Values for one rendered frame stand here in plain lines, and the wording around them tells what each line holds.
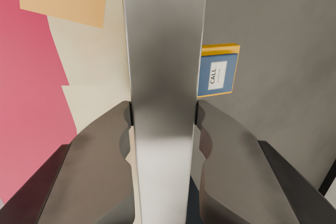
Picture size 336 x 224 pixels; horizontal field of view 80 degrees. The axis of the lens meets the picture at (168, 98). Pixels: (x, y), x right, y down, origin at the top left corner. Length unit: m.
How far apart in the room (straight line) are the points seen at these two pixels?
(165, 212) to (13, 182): 0.15
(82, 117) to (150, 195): 0.08
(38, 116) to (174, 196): 0.12
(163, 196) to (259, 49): 1.78
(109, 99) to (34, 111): 0.06
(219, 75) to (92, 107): 0.38
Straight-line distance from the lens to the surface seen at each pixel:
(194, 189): 0.63
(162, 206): 0.18
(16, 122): 0.20
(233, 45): 0.52
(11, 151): 0.22
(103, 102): 0.16
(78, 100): 0.16
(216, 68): 0.49
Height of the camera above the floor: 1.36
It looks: 57 degrees down
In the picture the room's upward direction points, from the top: 146 degrees clockwise
